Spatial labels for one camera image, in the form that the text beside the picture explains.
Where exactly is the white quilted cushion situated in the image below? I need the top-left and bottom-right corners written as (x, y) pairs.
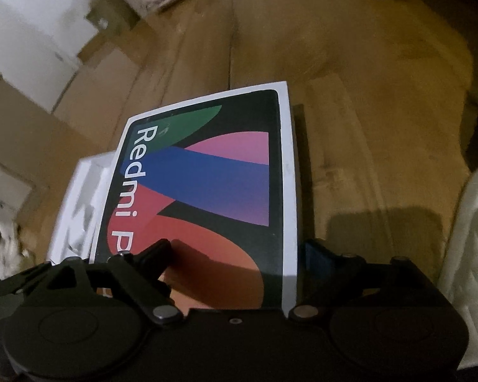
top-left (437, 162), bottom-right (478, 316)

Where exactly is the white box tray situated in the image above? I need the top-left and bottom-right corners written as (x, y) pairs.
top-left (47, 151), bottom-right (117, 266)

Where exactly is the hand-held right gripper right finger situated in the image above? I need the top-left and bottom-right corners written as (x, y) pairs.
top-left (289, 238), bottom-right (436, 321)

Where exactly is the brown wooden desktop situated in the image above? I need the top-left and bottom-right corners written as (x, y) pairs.
top-left (0, 0), bottom-right (478, 287)

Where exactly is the colourful tablet box lid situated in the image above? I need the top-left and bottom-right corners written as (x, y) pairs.
top-left (88, 81), bottom-right (299, 312)

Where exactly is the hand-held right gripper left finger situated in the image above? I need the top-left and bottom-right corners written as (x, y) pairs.
top-left (0, 239), bottom-right (185, 325)

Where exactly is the crumpled white paper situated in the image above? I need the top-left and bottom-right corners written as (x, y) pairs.
top-left (0, 214), bottom-right (33, 281)

